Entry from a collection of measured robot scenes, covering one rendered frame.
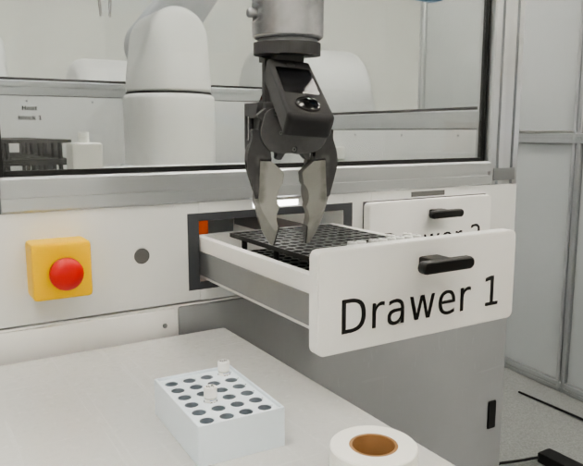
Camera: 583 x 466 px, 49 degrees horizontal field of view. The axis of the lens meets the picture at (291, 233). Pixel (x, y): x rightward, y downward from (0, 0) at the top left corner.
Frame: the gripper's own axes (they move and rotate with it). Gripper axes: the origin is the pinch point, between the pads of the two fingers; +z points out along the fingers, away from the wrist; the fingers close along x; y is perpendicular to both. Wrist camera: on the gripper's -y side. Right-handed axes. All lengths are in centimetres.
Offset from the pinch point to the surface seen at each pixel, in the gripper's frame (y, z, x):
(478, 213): 38, 5, -48
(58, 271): 14.1, 6.0, 24.7
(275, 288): 4.8, 7.4, 0.5
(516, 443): 106, 97, -113
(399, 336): -4.2, 11.3, -11.2
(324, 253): -6.4, 1.0, -1.5
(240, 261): 14.2, 6.1, 2.6
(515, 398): 138, 97, -135
